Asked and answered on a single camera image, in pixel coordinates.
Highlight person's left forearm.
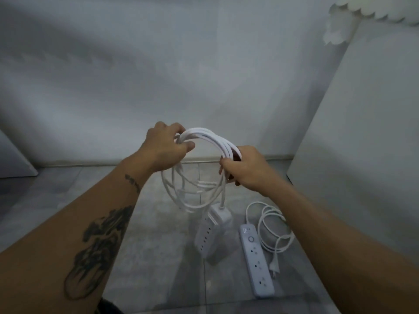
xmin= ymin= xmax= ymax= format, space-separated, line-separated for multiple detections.
xmin=0 ymin=150 xmax=154 ymax=314

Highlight person's right hand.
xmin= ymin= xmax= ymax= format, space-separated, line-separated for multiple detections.
xmin=219 ymin=146 xmax=279 ymax=194

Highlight person's right forearm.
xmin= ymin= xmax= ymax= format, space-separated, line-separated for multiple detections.
xmin=264 ymin=179 xmax=419 ymax=314

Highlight white power strip, thin cable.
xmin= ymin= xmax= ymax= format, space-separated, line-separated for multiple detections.
xmin=239 ymin=201 xmax=296 ymax=299

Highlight white power strip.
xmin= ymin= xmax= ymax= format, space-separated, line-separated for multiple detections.
xmin=239 ymin=201 xmax=296 ymax=299
xmin=160 ymin=127 xmax=243 ymax=259

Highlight person's left hand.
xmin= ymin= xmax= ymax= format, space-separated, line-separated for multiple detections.
xmin=140 ymin=121 xmax=196 ymax=174

